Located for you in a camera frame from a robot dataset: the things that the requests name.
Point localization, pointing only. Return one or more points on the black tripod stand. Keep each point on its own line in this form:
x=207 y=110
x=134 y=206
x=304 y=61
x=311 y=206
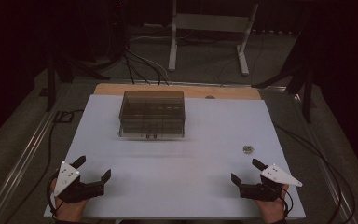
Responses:
x=65 y=62
x=295 y=77

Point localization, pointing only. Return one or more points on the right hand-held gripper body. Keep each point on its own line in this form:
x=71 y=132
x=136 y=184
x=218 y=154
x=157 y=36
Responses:
x=265 y=186

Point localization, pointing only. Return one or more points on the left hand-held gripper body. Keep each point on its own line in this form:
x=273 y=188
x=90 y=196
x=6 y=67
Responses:
x=74 y=186

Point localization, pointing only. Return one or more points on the smoky clear compartment box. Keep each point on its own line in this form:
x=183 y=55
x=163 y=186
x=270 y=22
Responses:
x=152 y=114

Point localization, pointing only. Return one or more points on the white metal stand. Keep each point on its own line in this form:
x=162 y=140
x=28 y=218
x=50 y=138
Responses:
x=211 y=34

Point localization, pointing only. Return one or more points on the person's right hand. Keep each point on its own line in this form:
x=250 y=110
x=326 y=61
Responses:
x=272 y=209

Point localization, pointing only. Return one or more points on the person's left hand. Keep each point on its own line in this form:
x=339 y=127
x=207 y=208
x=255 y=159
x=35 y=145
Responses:
x=70 y=208

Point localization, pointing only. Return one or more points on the aluminium floor rail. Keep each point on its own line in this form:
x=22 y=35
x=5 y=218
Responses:
x=21 y=155
x=180 y=82
x=323 y=155

